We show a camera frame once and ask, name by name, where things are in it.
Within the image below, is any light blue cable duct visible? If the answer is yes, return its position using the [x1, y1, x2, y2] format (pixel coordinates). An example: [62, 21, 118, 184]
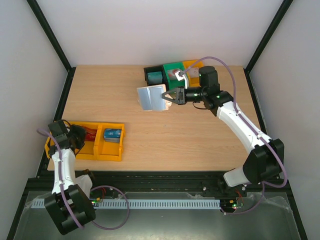
[32, 198, 222, 210]

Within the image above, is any green bin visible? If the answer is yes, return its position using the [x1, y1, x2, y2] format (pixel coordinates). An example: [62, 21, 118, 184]
[163, 62, 189, 90]

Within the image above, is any dark red striped card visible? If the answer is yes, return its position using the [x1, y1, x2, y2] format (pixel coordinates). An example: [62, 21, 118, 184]
[83, 126, 98, 142]

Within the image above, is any yellow bin with blue cards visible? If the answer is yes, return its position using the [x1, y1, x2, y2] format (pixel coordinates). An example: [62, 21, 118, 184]
[93, 122, 126, 162]

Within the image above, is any black frame post left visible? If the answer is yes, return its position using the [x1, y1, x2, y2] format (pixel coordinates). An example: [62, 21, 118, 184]
[26, 0, 76, 76]

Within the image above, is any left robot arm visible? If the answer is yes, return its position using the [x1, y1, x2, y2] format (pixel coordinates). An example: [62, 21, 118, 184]
[44, 119, 96, 235]

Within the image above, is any black frame post right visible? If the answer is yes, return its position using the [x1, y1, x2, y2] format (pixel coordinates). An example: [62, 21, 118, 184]
[244, 0, 295, 73]

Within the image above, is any black frame post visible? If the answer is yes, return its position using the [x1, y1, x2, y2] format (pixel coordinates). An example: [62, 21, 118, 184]
[26, 0, 76, 76]
[244, 0, 295, 73]

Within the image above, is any blue VIP card stack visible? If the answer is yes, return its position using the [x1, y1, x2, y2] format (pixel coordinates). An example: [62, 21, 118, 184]
[103, 128, 122, 143]

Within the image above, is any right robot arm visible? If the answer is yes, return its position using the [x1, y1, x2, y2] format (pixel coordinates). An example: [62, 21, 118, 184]
[161, 66, 286, 196]

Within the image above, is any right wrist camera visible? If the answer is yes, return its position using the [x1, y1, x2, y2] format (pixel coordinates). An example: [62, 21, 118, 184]
[174, 70, 189, 89]

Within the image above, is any yellow bin with red cards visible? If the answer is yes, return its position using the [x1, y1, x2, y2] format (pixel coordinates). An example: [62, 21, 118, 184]
[44, 121, 101, 161]

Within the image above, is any cream leather card holder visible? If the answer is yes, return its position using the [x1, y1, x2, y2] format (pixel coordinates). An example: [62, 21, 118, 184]
[136, 84, 172, 112]

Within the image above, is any black bin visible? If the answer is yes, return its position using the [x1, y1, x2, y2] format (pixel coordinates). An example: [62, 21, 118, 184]
[143, 65, 169, 89]

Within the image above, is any grey card in yellow bin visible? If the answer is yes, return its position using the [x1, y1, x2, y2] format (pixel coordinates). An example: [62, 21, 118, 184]
[188, 67, 199, 78]

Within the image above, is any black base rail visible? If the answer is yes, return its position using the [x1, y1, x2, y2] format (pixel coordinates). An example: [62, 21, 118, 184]
[23, 170, 292, 198]

